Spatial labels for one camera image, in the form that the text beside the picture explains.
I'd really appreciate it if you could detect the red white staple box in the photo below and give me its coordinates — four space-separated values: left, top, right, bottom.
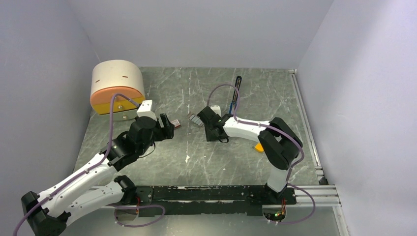
171 119 181 129

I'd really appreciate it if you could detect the staple tray with staples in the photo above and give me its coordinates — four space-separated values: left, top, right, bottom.
187 113 204 127

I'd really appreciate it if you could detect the blue stapler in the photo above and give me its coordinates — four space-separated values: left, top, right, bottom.
229 76 242 114

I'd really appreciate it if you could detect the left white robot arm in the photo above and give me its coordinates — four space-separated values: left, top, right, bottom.
21 114 175 236

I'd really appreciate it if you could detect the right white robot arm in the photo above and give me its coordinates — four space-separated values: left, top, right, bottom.
197 106 304 204

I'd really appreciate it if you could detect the orange yellow block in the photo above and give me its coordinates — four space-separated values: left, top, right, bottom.
253 143 264 153

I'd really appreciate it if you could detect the beige drawer cabinet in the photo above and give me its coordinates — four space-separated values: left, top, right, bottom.
90 59 146 121

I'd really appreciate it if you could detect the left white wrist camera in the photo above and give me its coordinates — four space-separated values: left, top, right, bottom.
136 100 157 121

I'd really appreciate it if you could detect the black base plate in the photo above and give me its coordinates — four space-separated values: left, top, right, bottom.
116 185 297 216

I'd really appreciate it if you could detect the aluminium side rail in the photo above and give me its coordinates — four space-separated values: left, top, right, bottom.
288 69 328 185

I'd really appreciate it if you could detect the aluminium front rail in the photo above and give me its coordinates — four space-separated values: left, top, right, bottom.
54 184 341 209

